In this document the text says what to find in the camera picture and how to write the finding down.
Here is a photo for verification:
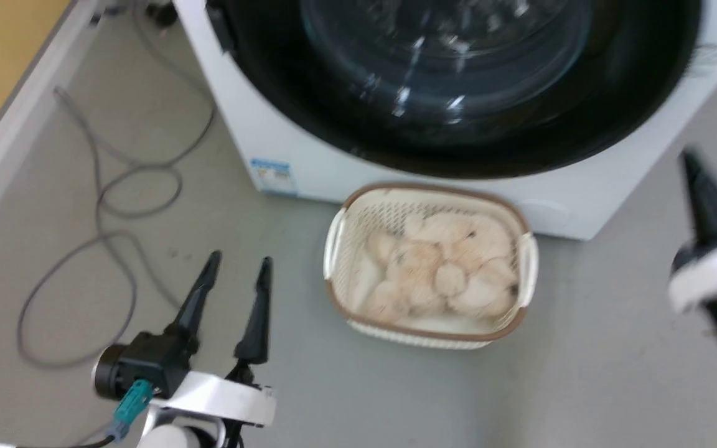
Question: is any beige plush toy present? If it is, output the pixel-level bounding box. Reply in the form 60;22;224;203
358;212;520;322

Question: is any white front-load washing machine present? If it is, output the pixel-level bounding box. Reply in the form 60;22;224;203
172;0;717;241

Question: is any black round washing machine door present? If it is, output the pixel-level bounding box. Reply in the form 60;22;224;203
206;0;705;180

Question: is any black wall plug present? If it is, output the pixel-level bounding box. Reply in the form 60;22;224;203
146;0;180;28

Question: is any blue white energy label sticker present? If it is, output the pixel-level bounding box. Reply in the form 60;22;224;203
250;158;299;197

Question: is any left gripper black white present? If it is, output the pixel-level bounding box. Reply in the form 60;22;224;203
92;250;277;431

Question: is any white baseboard trim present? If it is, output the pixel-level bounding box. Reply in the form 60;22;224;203
0;0;113;257

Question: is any cream laundry basket brown rim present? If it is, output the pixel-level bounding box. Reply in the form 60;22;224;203
323;182;540;351

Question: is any grey floor cable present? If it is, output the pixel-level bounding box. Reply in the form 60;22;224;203
96;0;218;220
16;86;186;370

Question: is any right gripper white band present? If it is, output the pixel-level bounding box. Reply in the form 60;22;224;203
667;148;717;314

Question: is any teal cable connector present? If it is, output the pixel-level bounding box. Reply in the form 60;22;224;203
107;378;155;441

